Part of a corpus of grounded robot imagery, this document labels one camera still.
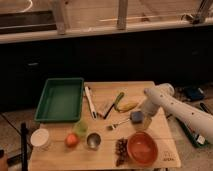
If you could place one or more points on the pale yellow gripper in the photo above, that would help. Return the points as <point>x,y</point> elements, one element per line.
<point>146,121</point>

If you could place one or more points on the green plastic cup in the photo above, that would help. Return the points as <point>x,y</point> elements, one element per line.
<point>80,128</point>

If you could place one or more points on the blue sponge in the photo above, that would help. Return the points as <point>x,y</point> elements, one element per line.
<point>136,117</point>

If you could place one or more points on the green pepper toy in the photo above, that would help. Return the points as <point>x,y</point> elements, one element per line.
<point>117,100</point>

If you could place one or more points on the black chair post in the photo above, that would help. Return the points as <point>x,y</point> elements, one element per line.
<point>24,157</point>

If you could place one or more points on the orange tomato toy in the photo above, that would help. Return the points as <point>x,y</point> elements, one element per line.
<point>71,140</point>

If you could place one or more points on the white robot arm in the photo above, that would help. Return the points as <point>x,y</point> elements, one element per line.
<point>162,96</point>

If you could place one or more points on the green bin with items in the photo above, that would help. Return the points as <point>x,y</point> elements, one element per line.
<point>196,139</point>

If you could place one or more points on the purple grape bunch toy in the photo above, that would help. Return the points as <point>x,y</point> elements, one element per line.
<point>121,151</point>

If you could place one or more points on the small steel cup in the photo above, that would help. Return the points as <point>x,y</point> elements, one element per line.
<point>93,140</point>

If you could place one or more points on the orange bowl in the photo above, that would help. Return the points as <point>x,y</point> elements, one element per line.
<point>142,149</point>

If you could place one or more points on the white lidded container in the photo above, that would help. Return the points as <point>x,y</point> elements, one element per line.
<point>40,138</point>

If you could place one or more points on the green plastic tray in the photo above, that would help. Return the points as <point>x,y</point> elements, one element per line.
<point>60,101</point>

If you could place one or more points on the dark blue floor device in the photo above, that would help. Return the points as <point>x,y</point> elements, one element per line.
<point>193,93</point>

